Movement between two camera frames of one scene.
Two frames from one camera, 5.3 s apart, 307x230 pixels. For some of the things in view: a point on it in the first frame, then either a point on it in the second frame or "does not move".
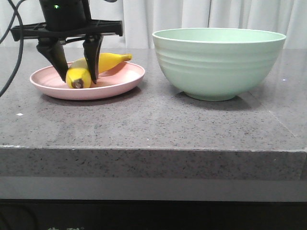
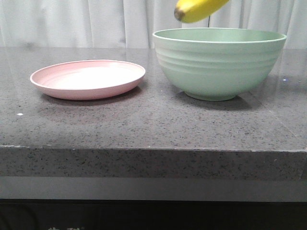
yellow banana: [77, 76] to [190, 11]
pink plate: [110, 82] does not move
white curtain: [141, 18] does not move
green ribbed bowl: [217, 64] does not move
